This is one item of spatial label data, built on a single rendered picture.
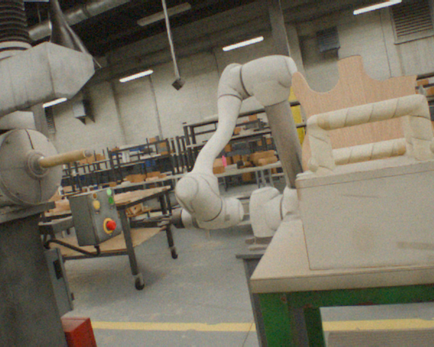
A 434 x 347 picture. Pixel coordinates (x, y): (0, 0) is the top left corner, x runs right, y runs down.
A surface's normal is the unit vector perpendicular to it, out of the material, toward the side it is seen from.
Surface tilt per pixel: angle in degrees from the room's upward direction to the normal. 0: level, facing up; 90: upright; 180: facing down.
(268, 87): 114
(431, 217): 90
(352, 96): 90
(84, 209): 90
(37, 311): 90
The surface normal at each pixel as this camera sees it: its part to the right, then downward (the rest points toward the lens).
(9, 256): 0.93, -0.16
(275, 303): -0.33, 0.11
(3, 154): 0.64, -0.29
